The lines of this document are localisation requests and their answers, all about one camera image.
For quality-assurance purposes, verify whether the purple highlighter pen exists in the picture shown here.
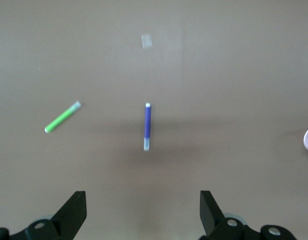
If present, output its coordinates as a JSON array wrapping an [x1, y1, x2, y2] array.
[[143, 102, 153, 152]]

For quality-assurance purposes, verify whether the small clear tape piece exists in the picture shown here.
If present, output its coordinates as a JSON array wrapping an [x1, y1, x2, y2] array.
[[141, 34, 152, 49]]

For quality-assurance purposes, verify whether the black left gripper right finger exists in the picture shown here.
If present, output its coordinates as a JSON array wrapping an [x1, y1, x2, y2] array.
[[198, 190, 298, 240]]

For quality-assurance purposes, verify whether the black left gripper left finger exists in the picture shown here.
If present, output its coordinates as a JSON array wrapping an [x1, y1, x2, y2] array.
[[0, 191, 88, 240]]

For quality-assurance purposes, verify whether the green highlighter pen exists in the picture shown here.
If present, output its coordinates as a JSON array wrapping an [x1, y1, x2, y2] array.
[[44, 100, 82, 133]]

